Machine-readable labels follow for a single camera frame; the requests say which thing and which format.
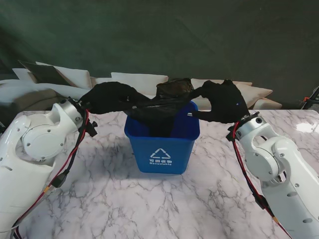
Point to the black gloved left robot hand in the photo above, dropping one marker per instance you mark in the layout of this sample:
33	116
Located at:
109	97

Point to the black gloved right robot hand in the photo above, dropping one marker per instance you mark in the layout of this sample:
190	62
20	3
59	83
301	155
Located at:
226	102

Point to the black plastic garbage bag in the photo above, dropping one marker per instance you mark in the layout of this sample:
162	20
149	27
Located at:
164	109

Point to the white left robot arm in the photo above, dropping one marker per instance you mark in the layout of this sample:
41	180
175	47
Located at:
40	142

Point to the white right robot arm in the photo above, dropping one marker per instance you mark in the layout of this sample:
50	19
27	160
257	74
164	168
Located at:
274	159

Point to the blue plastic recycling bin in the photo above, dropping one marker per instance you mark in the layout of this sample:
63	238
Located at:
162	159

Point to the beige sofa back cushion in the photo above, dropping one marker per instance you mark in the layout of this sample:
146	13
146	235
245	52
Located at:
99	80

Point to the white sofa back cushion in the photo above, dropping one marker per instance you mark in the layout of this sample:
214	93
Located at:
79	77
139	78
22	73

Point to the dark grey cushion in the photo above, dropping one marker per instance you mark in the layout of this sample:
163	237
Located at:
47	73

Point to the black tripod with orange clip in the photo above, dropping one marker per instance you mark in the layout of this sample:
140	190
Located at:
314	93

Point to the long white sofa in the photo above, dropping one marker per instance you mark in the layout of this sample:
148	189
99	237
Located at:
15	85

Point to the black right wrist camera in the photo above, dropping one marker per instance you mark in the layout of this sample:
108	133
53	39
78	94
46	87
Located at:
231	133

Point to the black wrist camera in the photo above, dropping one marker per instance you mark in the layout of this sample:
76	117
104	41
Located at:
231	133
92	128

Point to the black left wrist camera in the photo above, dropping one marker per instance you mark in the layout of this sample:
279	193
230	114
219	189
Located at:
92	128

